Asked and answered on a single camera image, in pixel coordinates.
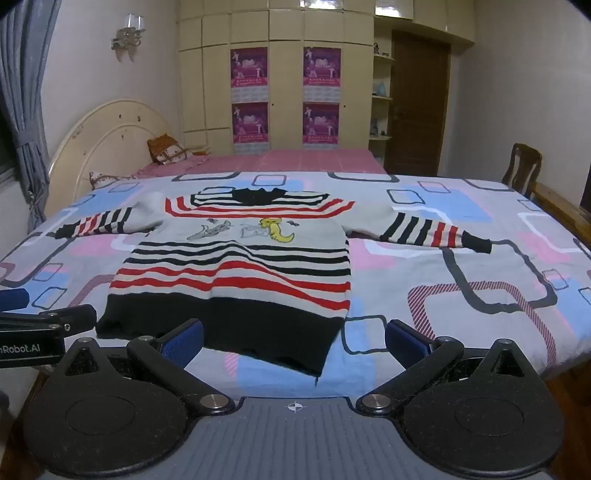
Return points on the cream corner shelf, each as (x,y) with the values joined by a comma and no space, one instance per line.
(381,106)

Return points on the wooden bed frame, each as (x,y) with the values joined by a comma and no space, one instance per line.
(561,207)

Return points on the wooden chair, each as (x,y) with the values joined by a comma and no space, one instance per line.
(521,168)

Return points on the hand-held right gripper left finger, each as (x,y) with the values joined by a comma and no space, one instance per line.
(184,345)

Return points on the patterned grey bedsheet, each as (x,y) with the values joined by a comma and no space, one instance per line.
(461,295)

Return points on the brown wooden door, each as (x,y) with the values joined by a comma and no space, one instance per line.
(418,106)

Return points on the purple wall calendar poster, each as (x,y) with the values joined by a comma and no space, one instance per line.
(322,69)
(321,122)
(249,124)
(249,69)

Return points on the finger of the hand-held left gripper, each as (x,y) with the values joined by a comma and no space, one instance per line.
(11,301)
(74,318)

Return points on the striped knit sweater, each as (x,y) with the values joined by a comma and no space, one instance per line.
(231,277)

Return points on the pink checked bedsheet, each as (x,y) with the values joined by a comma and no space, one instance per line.
(286,161)

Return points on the pale blue shelf ornament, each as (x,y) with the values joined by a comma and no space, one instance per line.
(382,87)

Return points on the cream curved headboard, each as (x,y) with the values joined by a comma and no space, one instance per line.
(106,138)

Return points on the patterned fringed pillow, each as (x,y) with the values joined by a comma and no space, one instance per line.
(108,179)

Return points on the cream wardrobe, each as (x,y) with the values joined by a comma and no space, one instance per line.
(286,27)

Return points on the cream overhead cabinet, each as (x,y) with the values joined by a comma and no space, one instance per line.
(429,18)

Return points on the glass wall lamp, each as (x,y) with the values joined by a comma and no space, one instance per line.
(128,32)

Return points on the grey curtain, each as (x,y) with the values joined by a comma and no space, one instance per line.
(23,92)

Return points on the orange patterned pillow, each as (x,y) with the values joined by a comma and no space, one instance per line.
(168,148)

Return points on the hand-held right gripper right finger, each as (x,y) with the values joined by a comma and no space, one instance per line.
(406,342)

